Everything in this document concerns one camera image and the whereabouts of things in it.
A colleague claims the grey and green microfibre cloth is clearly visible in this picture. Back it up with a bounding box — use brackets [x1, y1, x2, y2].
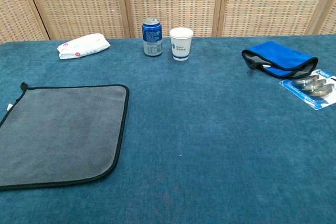
[0, 82, 130, 191]

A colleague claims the blue table cloth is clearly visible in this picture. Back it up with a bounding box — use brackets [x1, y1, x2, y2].
[0, 34, 336, 224]

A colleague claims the white paper cup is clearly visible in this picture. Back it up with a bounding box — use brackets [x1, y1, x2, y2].
[169, 27, 194, 61]

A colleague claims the blue drink can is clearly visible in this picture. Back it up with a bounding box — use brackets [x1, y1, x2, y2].
[142, 17, 163, 57]

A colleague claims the woven bamboo folding screen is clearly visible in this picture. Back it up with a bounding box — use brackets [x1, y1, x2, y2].
[0, 0, 336, 45]

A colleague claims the white wet wipes pack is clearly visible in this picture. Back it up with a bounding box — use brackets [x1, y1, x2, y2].
[57, 33, 110, 60]

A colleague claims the blister pack of metal hooks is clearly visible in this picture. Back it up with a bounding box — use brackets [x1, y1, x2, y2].
[279, 68, 336, 111]

